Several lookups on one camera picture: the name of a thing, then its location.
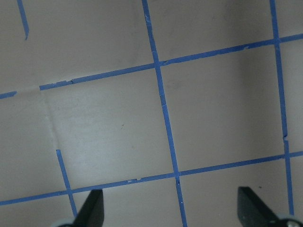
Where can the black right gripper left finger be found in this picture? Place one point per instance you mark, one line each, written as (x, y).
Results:
(91, 213)

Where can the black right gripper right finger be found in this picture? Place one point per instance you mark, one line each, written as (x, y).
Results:
(253, 212)

